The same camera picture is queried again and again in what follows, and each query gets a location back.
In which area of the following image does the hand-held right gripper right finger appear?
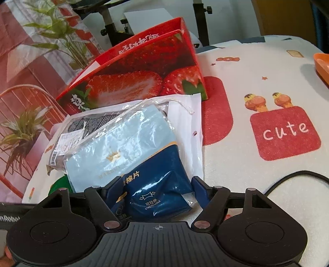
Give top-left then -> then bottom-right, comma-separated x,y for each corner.
191,176 -> 281,230

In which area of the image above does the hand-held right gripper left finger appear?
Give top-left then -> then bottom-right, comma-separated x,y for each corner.
37,177 -> 127,231

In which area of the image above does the blue cotton pad packet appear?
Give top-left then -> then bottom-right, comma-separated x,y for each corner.
63,105 -> 196,222

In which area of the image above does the clear labelled packet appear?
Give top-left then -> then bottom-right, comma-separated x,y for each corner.
46,99 -> 194,177

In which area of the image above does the white plastic packet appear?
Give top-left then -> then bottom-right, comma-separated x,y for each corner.
51,93 -> 205,186

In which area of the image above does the red strawberry print box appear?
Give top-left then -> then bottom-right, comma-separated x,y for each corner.
55,17 -> 209,116

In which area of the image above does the printed blanket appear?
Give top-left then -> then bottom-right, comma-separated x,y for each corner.
22,35 -> 329,267

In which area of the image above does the plant print curtain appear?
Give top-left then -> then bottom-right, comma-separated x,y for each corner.
0,0 -> 104,204

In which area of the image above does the black exercise bike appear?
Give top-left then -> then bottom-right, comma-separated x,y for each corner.
70,0 -> 214,49

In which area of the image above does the orange plastic container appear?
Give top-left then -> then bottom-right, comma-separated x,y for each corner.
313,53 -> 329,87

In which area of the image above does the white board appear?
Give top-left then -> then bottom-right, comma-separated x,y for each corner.
123,8 -> 204,47

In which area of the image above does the wooden door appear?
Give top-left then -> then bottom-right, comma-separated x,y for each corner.
251,0 -> 317,37

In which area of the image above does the black cable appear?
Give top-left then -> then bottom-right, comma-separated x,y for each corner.
265,170 -> 329,198

